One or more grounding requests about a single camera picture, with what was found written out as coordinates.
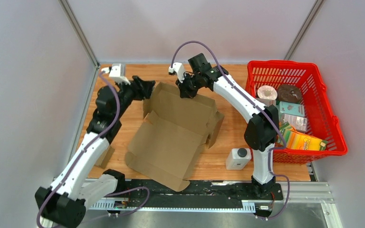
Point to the brown round chocolate pastry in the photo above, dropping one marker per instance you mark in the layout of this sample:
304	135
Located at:
289	93

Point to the pink grey snack box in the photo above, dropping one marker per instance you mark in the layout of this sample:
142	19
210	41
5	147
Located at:
267	102

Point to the white printed snack box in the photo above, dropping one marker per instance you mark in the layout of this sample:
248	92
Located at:
297	122

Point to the yellow orange snack box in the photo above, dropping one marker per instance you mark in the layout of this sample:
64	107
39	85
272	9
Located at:
299	141

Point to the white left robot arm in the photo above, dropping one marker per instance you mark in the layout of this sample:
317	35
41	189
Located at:
66	200

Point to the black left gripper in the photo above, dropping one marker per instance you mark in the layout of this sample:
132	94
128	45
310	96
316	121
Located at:
142	89

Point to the large cardboard sheet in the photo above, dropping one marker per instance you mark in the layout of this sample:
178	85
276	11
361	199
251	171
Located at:
174	133

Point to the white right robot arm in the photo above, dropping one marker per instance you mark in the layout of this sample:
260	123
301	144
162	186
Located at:
262	121

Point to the red plastic basket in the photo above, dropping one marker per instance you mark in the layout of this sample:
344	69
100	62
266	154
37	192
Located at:
322	123

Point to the white bottle black cap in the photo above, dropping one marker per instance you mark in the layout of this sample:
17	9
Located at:
238	158

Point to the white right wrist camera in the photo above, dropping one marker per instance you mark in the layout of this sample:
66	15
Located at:
177	69

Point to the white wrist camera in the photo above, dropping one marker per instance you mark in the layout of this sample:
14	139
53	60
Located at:
117	73
177	69

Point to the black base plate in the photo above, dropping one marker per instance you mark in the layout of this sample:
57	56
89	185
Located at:
198	195

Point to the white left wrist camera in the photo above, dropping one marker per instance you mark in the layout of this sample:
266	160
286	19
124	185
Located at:
117	73

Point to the small brown cardboard box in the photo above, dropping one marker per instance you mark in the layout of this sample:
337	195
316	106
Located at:
105	157

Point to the green snack packet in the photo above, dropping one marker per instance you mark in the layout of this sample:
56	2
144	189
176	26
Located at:
284	133

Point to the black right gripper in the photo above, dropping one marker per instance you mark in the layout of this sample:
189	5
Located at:
184	92

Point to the white tissue roll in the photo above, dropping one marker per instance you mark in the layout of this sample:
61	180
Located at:
267	92

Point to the teal snack box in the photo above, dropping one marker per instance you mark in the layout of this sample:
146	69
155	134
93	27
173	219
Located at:
291	109

